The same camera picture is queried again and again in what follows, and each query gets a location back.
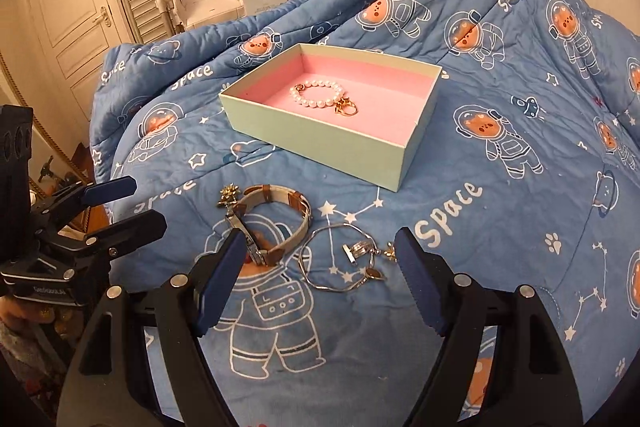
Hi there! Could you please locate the gold flower charm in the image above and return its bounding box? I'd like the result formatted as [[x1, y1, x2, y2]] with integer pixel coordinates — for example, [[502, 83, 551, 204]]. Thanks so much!
[[218, 184, 244, 210]]

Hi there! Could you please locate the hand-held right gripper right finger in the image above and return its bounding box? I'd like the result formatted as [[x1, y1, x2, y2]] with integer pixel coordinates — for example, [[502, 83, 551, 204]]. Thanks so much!
[[394, 227, 586, 427]]

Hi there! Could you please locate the blue astronaut bear printed blanket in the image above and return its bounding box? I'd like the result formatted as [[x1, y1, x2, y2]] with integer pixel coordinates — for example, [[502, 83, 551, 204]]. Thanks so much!
[[89, 0, 640, 427]]

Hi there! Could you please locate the silver bangle with charms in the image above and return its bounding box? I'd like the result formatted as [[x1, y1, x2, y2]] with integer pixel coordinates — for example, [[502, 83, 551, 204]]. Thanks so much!
[[297, 223, 386, 294]]

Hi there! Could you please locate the pale green box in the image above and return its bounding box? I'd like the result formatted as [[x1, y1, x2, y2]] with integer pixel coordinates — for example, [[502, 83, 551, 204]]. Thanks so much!
[[218, 42, 443, 192]]

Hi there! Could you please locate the leather strap wristwatch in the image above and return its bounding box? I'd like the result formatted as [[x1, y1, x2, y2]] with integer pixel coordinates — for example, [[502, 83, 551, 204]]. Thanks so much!
[[225, 184, 313, 268]]

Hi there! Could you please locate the white pearl bracelet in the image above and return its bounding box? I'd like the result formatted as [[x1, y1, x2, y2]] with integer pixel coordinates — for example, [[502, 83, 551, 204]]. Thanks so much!
[[289, 79, 346, 109]]

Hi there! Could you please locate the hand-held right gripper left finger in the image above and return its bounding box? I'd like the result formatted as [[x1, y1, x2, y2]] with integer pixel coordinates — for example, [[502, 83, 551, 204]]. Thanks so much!
[[57, 227, 248, 427]]

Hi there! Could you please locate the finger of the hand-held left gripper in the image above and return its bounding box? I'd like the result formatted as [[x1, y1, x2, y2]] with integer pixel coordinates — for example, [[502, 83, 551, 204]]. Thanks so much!
[[34, 175, 139, 229], [50, 210, 168, 279]]

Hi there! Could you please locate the cream panelled door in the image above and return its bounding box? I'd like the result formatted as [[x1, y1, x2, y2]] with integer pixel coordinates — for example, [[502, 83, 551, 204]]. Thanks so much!
[[22, 0, 137, 108]]

